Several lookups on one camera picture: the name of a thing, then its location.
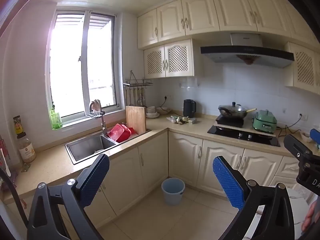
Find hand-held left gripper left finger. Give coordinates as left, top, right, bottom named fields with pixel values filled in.
left=26, top=153, right=110, bottom=240

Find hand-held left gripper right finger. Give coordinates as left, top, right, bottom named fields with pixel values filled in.
left=212, top=156, right=295, bottom=240

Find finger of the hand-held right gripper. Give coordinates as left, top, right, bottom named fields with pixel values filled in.
left=283, top=134, right=314, bottom=164
left=310, top=128, right=320, bottom=150

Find blue plastic bucket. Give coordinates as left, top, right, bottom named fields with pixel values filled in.
left=161, top=177, right=185, bottom=207

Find person's right hand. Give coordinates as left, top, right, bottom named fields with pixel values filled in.
left=301, top=201, right=320, bottom=233

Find small white bowl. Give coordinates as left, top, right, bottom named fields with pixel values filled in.
left=300, top=131, right=313, bottom=143

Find cream cooktop base cabinets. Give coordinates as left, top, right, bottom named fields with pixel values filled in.
left=168, top=131, right=308, bottom=198

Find stainless steel sink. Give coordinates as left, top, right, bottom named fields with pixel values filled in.
left=65, top=129, right=153, bottom=165

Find long wooden board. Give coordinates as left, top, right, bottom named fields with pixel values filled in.
left=214, top=124, right=277, bottom=137

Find green electric cooking pot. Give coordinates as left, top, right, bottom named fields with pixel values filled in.
left=251, top=109, right=278, bottom=133

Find black glass cooktop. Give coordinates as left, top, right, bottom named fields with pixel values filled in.
left=207, top=125, right=281, bottom=147

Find red plastic drain basket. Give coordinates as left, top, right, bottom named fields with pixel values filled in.
left=108, top=124, right=137, bottom=143

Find steel kitchen faucet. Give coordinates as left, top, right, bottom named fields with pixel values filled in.
left=86, top=99, right=108, bottom=135

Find black induction cooker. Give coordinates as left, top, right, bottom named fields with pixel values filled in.
left=215, top=115, right=244, bottom=128

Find cream lattice door cabinet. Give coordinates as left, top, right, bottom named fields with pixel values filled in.
left=284, top=41, right=320, bottom=95
left=144, top=39, right=204, bottom=79

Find wooden cutting board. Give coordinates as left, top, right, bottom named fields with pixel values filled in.
left=125, top=106, right=147, bottom=135

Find glass wok lid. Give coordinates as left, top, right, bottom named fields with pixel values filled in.
left=219, top=102, right=248, bottom=113

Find green dish soap bottle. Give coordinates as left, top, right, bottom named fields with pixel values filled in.
left=49, top=104, right=63, bottom=130

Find clear jar with beige contents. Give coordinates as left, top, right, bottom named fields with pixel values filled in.
left=19, top=137, right=37, bottom=163

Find dark electric kettle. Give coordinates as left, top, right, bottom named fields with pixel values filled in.
left=183, top=99, right=197, bottom=118

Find dark sauce bottle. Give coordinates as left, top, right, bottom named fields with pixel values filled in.
left=13, top=116, right=26, bottom=138

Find red patterned bag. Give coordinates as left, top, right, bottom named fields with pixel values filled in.
left=0, top=135, right=12, bottom=167

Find black range hood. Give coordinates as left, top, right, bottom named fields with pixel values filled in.
left=200, top=33, right=295, bottom=68

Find sliding glass window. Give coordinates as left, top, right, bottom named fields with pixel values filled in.
left=45, top=9, right=125, bottom=125

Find cream upper cabinets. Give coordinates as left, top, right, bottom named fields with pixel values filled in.
left=137, top=0, right=320, bottom=50

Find black pot power cable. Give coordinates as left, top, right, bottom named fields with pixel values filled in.
left=276, top=116, right=304, bottom=138

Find steel wok with wooden handle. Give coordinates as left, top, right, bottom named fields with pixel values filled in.
left=218, top=106, right=257, bottom=119

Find dark kettle power cable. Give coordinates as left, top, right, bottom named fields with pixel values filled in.
left=159, top=96, right=185, bottom=115

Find steel wall utensil rack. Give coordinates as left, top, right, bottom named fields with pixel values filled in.
left=123, top=70, right=153, bottom=88

